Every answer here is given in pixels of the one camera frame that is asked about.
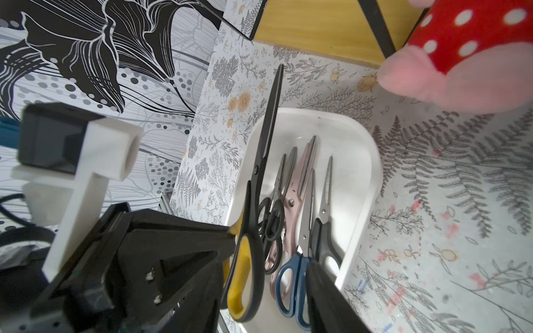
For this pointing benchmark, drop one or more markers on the wooden shelf black frame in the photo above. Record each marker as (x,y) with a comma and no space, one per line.
(361,32)

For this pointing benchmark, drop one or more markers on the silver black handled scissors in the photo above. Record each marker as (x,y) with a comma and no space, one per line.
(322,246)

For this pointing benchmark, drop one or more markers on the black yellow handled scissors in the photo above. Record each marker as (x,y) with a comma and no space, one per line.
(245,286)

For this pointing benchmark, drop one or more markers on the rose gold scissors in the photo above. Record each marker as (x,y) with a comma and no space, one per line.
(294,185)

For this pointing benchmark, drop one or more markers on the white plastic storage box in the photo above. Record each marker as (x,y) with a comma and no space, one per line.
(356,182)

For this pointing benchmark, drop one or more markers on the small black handled scissors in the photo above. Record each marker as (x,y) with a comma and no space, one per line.
(272,223)

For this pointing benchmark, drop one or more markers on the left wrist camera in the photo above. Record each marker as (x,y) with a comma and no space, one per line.
(67,156)

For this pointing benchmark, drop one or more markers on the blue handled scissors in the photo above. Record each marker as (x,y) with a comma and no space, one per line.
(294,303)

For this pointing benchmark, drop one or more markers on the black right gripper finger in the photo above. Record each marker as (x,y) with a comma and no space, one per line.
(327,308)

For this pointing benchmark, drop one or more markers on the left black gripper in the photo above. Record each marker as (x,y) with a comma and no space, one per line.
(141,271)

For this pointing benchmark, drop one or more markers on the pink plush pig toy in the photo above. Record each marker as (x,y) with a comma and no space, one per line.
(466,56)

